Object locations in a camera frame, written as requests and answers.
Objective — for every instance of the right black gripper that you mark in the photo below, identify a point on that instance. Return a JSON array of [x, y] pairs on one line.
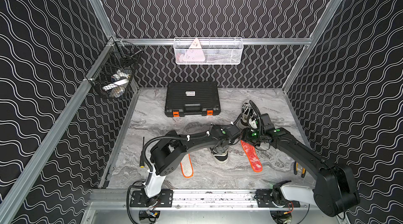
[[244, 135]]

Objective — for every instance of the black white sneaker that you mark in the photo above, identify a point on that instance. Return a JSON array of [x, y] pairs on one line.
[[220, 158], [248, 116]]

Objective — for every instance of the red patterned insole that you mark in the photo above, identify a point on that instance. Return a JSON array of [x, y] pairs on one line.
[[253, 159]]

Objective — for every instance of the white insole orange edge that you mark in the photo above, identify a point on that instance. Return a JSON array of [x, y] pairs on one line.
[[187, 167]]

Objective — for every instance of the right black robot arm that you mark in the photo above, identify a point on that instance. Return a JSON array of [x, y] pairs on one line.
[[335, 189]]

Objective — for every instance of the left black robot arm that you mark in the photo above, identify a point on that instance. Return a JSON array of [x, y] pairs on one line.
[[164, 154]]

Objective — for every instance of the black plastic tool case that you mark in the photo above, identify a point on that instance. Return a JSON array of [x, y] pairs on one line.
[[192, 98]]

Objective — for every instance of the yellow black screwdriver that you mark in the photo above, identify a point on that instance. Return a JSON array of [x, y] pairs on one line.
[[141, 163]]

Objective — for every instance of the pink triangular card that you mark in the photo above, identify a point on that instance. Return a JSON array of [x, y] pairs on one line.
[[195, 52]]

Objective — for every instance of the white items in black basket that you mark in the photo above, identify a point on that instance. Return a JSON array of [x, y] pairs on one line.
[[119, 82]]

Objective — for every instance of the yellow handled pliers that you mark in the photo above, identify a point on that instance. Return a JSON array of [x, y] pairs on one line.
[[296, 169]]

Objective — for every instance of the white wire basket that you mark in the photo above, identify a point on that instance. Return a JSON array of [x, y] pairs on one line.
[[218, 51]]

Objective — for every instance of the black wire basket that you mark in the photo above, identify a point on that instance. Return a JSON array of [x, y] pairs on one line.
[[123, 55]]

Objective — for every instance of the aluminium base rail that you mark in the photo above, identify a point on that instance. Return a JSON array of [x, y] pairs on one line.
[[190, 199]]

